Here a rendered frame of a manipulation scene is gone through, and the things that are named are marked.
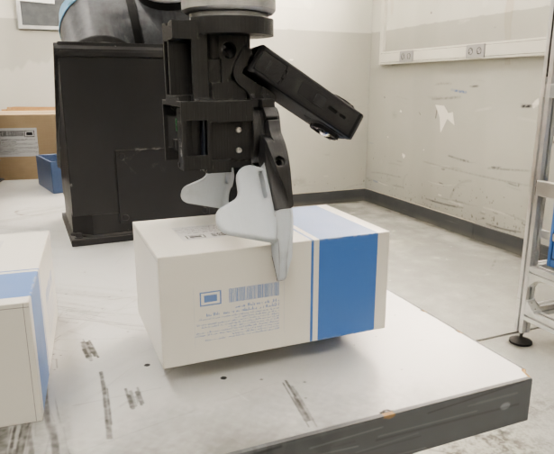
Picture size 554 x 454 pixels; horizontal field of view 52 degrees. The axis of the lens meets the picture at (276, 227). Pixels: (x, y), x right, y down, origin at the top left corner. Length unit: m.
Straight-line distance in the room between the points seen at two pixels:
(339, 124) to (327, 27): 3.99
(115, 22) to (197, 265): 0.65
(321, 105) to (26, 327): 0.28
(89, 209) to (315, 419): 0.55
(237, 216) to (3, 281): 0.18
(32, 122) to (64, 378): 1.09
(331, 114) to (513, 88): 2.99
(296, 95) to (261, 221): 0.11
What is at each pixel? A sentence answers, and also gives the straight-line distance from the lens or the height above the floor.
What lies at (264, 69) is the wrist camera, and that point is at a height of 0.94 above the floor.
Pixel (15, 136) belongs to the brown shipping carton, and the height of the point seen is 0.81.
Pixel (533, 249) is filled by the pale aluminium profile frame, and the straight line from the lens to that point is 2.18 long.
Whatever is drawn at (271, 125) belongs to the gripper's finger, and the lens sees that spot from 0.45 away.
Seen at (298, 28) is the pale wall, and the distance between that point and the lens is 4.36.
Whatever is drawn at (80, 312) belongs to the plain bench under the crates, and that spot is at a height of 0.70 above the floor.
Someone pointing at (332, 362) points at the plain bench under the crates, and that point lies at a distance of 0.50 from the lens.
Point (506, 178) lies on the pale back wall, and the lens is 3.48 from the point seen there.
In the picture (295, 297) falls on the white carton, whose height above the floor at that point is 0.76.
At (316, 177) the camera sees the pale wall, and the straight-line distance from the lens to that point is 4.48.
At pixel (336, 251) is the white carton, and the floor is 0.80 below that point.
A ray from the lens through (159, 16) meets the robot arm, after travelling 1.01.
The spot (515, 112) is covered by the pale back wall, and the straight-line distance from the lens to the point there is 3.43.
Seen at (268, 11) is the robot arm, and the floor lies 0.99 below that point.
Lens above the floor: 0.93
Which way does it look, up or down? 14 degrees down
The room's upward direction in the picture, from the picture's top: straight up
